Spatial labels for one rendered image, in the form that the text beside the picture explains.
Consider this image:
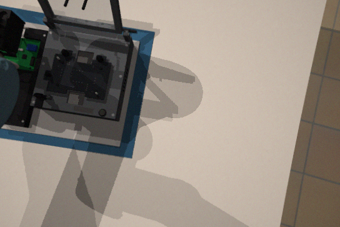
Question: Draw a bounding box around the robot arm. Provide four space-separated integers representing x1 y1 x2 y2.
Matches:
0 57 20 129

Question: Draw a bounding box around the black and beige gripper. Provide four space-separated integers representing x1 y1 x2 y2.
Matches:
0 8 29 58

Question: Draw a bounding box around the green circuit board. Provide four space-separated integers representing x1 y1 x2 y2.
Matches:
2 38 40 71

